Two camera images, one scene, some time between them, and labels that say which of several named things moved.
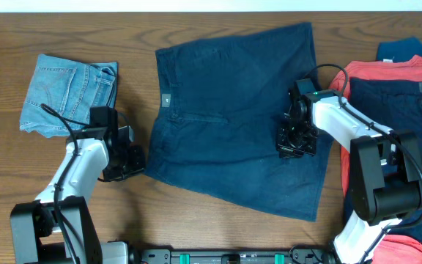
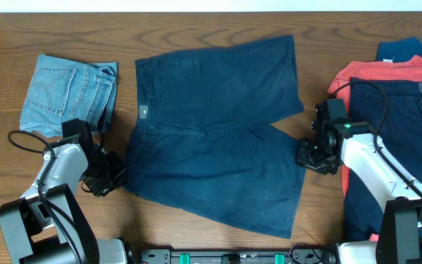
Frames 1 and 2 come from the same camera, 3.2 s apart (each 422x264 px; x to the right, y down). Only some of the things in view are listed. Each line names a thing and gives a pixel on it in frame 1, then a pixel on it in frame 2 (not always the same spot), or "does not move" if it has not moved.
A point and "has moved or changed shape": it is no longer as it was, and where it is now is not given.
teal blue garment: (403, 49) does not move
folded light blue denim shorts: (71, 88) does not move
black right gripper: (287, 151) to (302, 158)
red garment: (395, 248) does not move
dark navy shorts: (221, 102) has moved or changed shape
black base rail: (231, 256) does not move
